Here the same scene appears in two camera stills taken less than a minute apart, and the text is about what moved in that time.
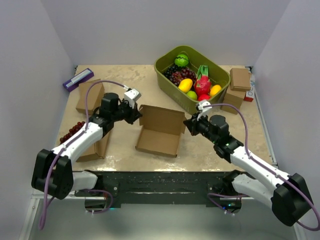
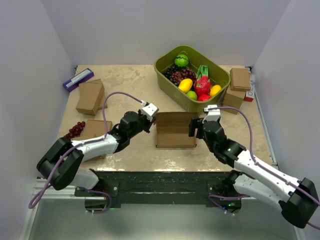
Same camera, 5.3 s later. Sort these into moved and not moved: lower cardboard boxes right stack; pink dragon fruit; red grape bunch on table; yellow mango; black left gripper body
Moved: black left gripper body
Not moved: red grape bunch on table; lower cardboard boxes right stack; yellow mango; pink dragon fruit
